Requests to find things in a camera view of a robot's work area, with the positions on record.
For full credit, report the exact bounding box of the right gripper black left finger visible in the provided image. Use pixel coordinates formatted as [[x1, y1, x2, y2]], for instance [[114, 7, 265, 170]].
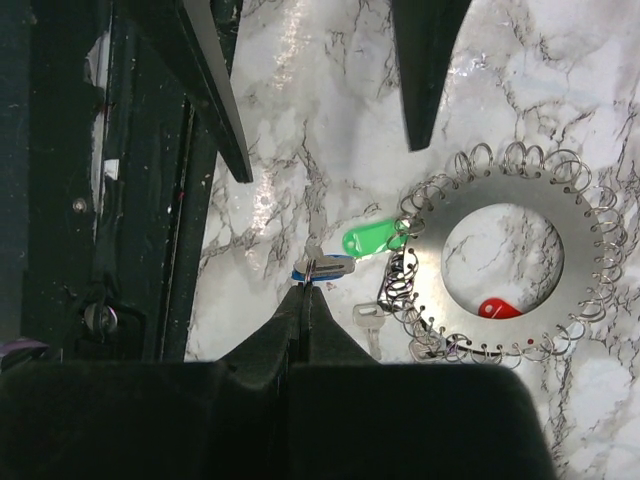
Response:
[[1, 286, 304, 479]]

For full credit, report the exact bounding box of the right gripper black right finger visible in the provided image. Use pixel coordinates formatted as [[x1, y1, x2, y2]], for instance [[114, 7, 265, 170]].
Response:
[[289, 286, 556, 479]]

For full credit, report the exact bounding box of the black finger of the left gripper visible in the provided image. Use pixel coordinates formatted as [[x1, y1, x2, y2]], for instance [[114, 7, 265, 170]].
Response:
[[392, 0, 471, 151], [117, 0, 253, 183]]

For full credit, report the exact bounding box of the silver key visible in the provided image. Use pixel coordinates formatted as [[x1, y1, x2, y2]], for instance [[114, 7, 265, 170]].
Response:
[[352, 303, 386, 361]]

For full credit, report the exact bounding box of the red key tag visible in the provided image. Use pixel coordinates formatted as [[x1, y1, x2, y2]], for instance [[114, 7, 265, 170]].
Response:
[[478, 297, 522, 320]]

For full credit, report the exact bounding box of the green key tag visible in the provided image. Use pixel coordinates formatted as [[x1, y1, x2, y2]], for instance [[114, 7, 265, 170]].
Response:
[[342, 219, 409, 258]]

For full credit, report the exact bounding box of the metal disc with key rings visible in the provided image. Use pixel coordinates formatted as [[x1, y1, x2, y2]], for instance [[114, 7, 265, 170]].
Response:
[[381, 141, 627, 365]]

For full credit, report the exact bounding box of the black mounting base plate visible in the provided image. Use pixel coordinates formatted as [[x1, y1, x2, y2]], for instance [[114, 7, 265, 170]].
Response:
[[1, 1, 219, 371]]

